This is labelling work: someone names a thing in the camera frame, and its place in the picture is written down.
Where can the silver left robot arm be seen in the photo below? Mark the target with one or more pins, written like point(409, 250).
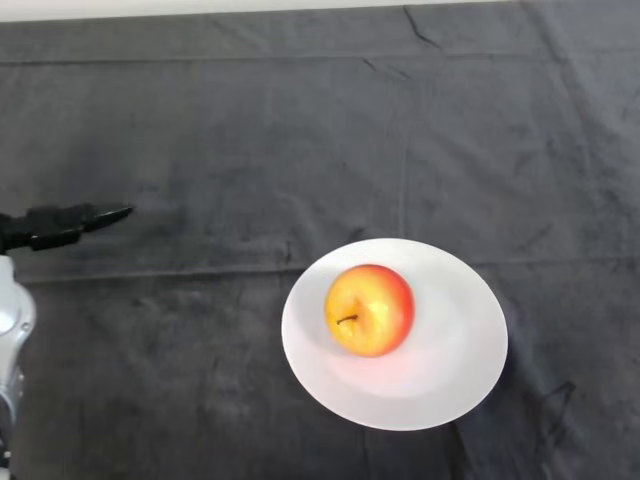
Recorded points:
point(12, 325)

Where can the red yellow apple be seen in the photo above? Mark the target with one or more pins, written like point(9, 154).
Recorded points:
point(369, 311)

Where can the black cloth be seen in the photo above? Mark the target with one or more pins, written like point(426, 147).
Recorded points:
point(320, 125)

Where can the white round plate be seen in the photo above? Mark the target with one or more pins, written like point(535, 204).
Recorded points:
point(400, 395)

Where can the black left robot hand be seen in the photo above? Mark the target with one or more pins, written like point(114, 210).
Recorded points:
point(55, 225)

